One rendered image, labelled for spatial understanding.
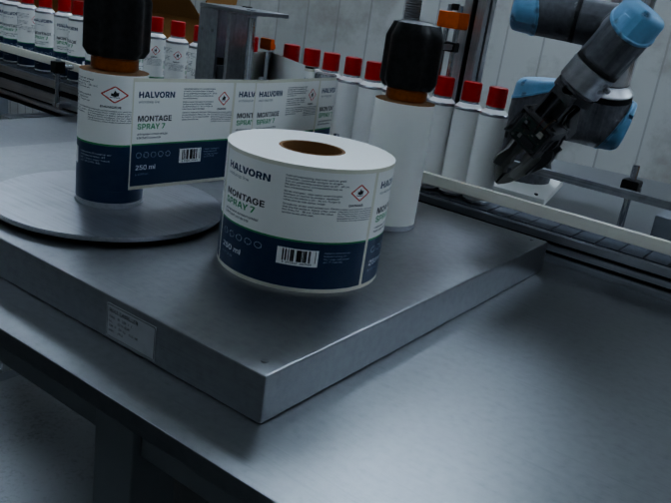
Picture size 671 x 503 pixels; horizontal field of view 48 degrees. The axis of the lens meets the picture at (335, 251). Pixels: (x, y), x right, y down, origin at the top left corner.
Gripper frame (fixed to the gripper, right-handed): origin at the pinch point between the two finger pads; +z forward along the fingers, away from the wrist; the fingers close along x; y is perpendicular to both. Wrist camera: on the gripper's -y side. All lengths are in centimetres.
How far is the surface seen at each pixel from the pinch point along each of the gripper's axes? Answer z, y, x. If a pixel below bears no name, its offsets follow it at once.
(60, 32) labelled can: 58, 2, -113
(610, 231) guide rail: -8.2, 4.5, 20.0
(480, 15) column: -14.6, -11.8, -26.9
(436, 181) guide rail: 7.7, 4.5, -7.5
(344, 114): 13.2, 2.5, -31.4
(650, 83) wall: 28, -325, -53
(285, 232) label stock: -2, 62, 1
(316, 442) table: -1, 77, 22
